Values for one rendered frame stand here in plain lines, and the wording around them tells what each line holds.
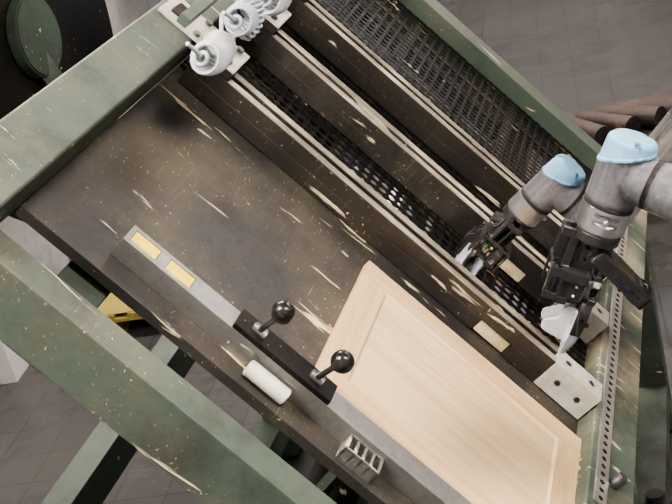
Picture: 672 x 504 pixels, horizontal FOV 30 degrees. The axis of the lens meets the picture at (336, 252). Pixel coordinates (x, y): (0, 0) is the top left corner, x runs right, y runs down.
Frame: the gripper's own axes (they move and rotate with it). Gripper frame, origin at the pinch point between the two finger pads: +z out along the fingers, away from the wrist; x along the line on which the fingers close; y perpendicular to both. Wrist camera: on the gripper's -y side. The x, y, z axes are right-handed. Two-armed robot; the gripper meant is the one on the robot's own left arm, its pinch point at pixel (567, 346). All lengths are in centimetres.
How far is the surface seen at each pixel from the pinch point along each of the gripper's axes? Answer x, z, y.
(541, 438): -36, 39, -8
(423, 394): -21.4, 28.8, 17.0
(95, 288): 6, 11, 73
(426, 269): -55, 21, 22
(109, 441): -85, 108, 84
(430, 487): 3.8, 30.0, 13.2
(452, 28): -183, 7, 30
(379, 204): -60, 12, 35
